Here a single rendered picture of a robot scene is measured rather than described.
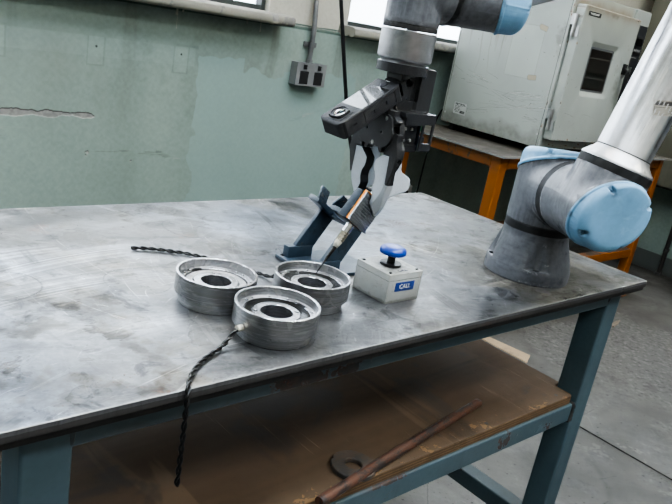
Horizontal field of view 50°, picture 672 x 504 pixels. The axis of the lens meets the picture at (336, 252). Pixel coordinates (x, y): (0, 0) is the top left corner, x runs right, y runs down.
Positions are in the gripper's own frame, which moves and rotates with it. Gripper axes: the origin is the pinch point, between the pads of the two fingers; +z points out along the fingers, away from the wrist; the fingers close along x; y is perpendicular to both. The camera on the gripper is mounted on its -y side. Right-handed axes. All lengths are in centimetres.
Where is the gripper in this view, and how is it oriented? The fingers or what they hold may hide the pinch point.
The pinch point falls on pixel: (364, 204)
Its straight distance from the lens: 103.3
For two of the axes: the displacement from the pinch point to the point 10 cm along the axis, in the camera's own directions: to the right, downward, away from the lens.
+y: 7.7, -0.7, 6.3
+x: -6.1, -3.4, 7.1
